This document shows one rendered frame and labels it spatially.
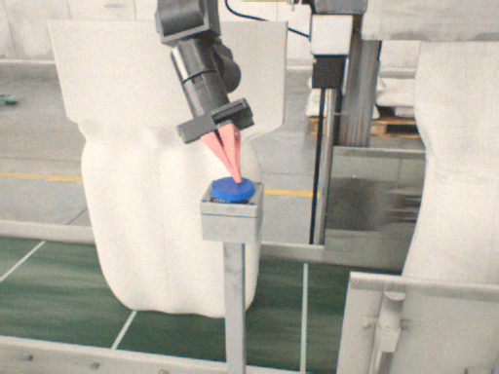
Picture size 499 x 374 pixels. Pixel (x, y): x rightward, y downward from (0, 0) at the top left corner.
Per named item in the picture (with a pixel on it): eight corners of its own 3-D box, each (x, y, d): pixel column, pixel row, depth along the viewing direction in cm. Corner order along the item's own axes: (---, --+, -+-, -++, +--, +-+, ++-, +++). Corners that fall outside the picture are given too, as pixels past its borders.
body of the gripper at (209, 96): (192, 145, 59) (175, 100, 60) (255, 119, 58) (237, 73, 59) (178, 138, 53) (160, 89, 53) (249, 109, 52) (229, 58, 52)
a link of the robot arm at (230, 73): (152, 5, 56) (204, -14, 53) (194, 28, 67) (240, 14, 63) (162, 89, 57) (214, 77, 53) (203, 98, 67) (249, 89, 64)
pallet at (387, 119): (307, 133, 357) (309, 118, 350) (308, 111, 430) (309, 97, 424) (448, 139, 341) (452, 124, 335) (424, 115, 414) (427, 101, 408)
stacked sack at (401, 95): (374, 108, 339) (377, 91, 333) (370, 97, 378) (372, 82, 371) (457, 112, 328) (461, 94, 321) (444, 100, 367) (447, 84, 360)
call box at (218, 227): (200, 241, 55) (198, 203, 52) (213, 213, 62) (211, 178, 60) (257, 245, 54) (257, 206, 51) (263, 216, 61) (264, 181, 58)
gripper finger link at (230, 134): (213, 195, 59) (191, 136, 59) (257, 177, 58) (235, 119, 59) (202, 195, 52) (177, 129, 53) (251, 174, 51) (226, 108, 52)
